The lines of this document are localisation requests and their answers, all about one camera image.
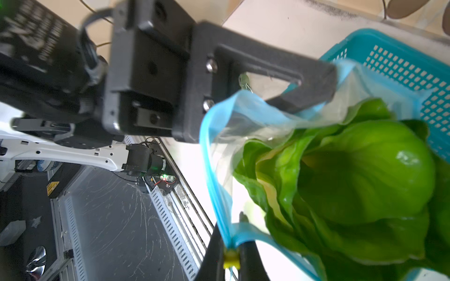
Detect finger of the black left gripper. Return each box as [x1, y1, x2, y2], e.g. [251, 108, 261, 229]
[196, 22, 338, 114]

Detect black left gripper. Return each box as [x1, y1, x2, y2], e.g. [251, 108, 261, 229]
[101, 1, 218, 144]

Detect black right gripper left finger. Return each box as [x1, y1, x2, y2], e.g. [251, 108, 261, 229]
[194, 225, 225, 281]

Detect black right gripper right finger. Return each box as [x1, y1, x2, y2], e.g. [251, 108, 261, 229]
[239, 241, 270, 281]

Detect clear blue-zip zipper bag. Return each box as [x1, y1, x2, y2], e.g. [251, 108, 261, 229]
[200, 60, 438, 281]

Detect small chinese cabbage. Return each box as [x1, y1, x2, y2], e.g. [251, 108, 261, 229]
[232, 98, 450, 281]

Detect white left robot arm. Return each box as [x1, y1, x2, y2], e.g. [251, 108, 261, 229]
[1, 1, 338, 177]

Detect teal perforated plastic basket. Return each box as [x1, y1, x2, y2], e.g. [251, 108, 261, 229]
[321, 29, 450, 160]

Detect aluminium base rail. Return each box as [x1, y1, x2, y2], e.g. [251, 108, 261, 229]
[125, 136, 214, 281]

